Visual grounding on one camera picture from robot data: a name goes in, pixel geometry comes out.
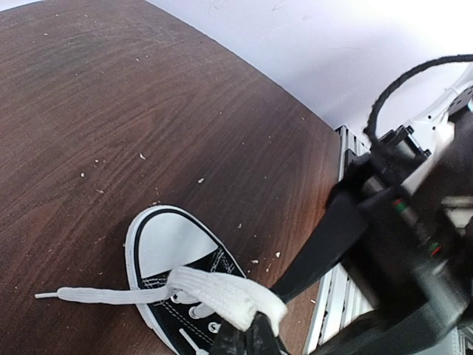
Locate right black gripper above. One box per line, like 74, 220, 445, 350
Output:
271, 121, 472, 354

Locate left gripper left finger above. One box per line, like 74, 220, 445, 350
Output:
209, 321, 247, 355

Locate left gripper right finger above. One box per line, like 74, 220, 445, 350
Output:
249, 312, 285, 355

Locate black white canvas sneaker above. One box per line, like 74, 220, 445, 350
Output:
51, 206, 287, 354

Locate aluminium front rail frame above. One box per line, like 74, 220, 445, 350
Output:
302, 125, 378, 355

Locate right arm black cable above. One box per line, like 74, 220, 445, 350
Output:
364, 54, 473, 156

